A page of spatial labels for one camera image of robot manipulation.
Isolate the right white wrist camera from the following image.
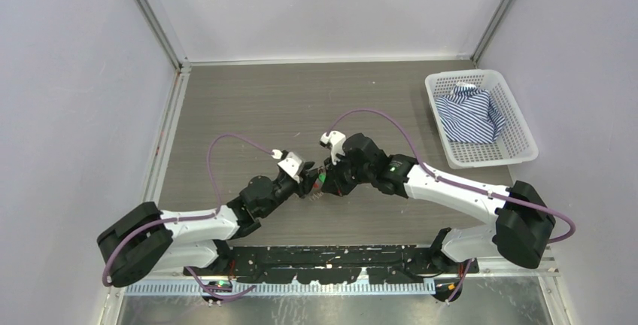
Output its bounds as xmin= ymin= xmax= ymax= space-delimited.
xmin=320 ymin=130 xmax=347 ymax=166

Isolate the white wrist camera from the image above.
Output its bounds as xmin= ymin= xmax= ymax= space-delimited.
xmin=271 ymin=149 xmax=304 ymax=183
xmin=320 ymin=130 xmax=347 ymax=166

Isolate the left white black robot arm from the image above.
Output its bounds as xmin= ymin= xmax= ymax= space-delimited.
xmin=96 ymin=162 xmax=323 ymax=287

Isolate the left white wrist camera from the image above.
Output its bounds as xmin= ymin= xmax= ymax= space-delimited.
xmin=271 ymin=149 xmax=304 ymax=183

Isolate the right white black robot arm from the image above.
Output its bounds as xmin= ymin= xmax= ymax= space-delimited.
xmin=320 ymin=131 xmax=556 ymax=273

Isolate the blue striped shirt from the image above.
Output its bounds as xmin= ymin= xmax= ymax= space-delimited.
xmin=435 ymin=82 xmax=506 ymax=144

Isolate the white plastic basket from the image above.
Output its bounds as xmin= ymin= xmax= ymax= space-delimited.
xmin=424 ymin=69 xmax=539 ymax=169

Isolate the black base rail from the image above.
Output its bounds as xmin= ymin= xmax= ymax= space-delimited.
xmin=193 ymin=245 xmax=466 ymax=285

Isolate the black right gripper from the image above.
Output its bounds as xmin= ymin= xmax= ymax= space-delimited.
xmin=323 ymin=151 xmax=373 ymax=198

